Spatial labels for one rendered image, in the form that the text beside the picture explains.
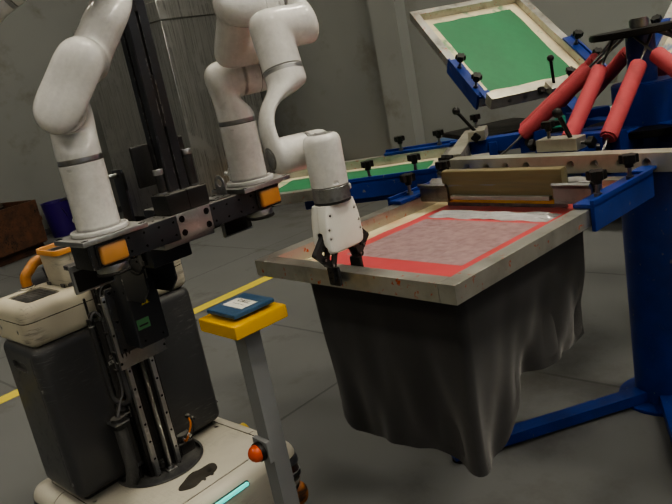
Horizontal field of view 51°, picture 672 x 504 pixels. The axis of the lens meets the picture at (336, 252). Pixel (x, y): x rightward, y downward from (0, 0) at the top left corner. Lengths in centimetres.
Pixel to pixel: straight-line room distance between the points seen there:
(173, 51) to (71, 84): 569
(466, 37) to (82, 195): 229
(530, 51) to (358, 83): 409
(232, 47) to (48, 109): 46
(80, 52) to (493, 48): 226
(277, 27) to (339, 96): 606
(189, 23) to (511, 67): 459
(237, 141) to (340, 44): 565
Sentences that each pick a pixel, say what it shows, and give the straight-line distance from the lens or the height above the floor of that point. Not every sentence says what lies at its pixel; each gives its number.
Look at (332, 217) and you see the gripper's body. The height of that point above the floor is 111.
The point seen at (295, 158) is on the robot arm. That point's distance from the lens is 140.
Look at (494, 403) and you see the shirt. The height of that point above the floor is 66.
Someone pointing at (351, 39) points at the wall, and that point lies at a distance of 731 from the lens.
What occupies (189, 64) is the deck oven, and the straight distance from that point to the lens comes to 723.
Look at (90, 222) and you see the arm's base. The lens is 158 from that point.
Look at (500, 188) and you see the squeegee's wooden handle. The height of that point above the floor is 101.
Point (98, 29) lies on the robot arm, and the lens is 156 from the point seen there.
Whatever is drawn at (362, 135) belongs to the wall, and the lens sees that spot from 740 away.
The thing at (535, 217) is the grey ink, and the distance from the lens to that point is 171.
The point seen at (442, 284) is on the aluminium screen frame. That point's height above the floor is 99.
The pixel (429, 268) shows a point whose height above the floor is 96.
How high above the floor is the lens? 139
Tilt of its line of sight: 15 degrees down
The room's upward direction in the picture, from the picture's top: 11 degrees counter-clockwise
